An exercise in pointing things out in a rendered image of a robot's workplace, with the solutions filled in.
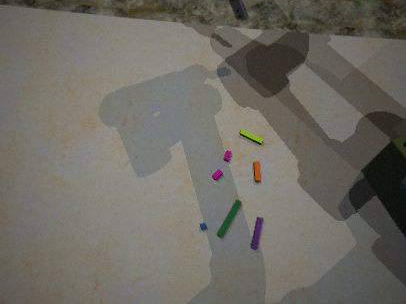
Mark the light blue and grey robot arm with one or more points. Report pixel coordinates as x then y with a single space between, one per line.
403 189

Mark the purple rod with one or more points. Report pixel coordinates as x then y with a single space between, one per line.
257 233

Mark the lime green rectangular bar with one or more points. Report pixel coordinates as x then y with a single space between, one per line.
251 137

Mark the orange rod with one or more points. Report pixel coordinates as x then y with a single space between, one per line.
257 171

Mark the green rod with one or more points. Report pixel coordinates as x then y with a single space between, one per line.
229 218

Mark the magenta rectangular block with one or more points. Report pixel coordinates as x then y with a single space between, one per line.
217 174
227 156

